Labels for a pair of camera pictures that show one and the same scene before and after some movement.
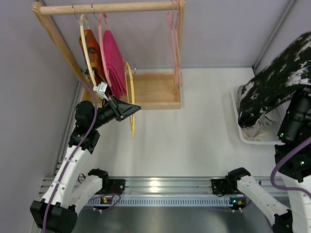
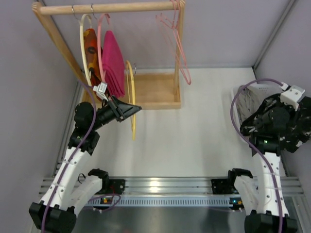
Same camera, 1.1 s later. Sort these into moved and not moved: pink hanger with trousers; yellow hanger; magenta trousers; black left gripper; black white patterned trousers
Moved: pink hanger with trousers; black white patterned trousers
Not moved: yellow hanger; black left gripper; magenta trousers
